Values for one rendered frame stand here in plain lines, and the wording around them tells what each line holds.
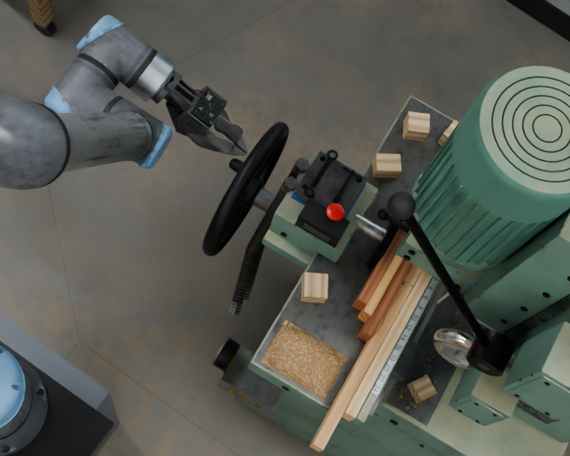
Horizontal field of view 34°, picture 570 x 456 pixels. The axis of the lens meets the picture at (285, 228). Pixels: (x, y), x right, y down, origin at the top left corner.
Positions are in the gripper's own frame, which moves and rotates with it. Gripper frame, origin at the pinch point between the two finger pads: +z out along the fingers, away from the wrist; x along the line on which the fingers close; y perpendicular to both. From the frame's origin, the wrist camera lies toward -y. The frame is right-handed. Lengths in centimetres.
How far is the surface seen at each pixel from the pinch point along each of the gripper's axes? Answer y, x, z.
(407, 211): 76, -24, 6
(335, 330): 26.8, -26.6, 26.0
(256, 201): 11.1, -10.6, 5.8
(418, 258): 42, -13, 26
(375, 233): 31.5, -9.7, 21.6
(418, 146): 25.5, 12.4, 22.7
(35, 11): -82, 29, -53
